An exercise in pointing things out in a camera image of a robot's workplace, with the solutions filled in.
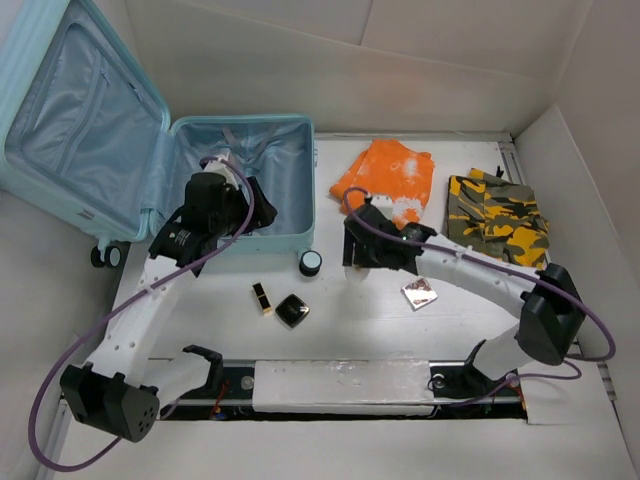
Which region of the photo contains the black square compact case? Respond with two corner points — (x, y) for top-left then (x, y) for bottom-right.
(275, 294), (310, 329)

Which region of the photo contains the black and gold lipstick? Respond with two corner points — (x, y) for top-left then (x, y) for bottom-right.
(252, 282), (272, 315)

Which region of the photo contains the black base rail with white cover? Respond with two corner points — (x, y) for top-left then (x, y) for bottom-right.
(159, 357), (529, 421)

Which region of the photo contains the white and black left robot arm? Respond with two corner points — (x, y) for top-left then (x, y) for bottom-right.
(60, 157), (277, 442)

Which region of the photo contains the light blue hard-shell suitcase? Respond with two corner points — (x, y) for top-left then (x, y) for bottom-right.
(1, 1), (315, 267)

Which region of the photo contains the small copper patterned packet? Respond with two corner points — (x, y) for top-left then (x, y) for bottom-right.
(401, 277), (438, 311)

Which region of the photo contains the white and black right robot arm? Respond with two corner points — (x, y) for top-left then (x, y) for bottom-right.
(343, 194), (585, 403)

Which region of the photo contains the orange and white tie-dye cloth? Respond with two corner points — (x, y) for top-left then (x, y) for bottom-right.
(329, 139), (435, 228)

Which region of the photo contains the yellow camouflage cloth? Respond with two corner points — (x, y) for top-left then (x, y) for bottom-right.
(445, 168), (549, 269)

